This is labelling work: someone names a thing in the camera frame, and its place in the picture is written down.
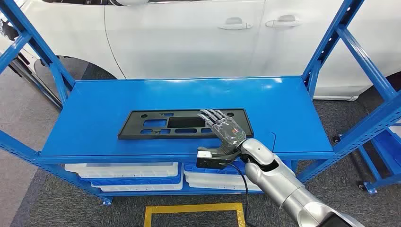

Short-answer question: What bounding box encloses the white car door handle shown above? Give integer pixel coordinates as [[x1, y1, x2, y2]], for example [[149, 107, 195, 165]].
[[265, 15, 302, 28], [218, 17, 254, 31]]

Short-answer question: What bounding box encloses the blue plastic bin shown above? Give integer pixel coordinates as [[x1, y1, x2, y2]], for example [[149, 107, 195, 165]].
[[183, 161, 248, 175], [79, 169, 183, 186]]

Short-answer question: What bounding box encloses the white car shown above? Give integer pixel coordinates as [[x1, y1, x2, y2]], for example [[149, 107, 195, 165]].
[[0, 0, 401, 102]]

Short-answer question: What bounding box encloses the black plastic panel part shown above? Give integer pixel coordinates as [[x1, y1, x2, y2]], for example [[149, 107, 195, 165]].
[[117, 108, 254, 140]]

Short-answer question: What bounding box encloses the blue metal shelf rack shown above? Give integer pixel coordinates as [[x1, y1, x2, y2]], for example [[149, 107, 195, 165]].
[[0, 0, 401, 207], [357, 120, 401, 195]]

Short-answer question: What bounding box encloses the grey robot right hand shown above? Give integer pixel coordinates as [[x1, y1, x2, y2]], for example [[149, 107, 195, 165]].
[[197, 109, 248, 157]]

